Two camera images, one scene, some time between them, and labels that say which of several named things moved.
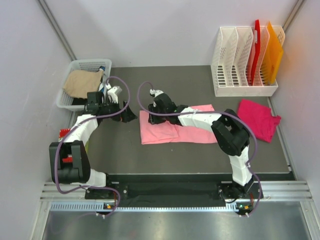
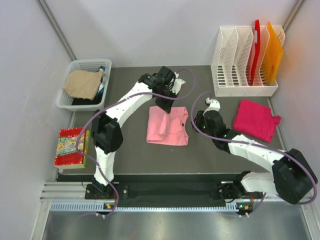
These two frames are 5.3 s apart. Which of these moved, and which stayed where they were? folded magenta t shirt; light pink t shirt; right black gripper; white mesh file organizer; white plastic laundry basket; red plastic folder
Moved: right black gripper; light pink t shirt
Stayed: white mesh file organizer; white plastic laundry basket; folded magenta t shirt; red plastic folder
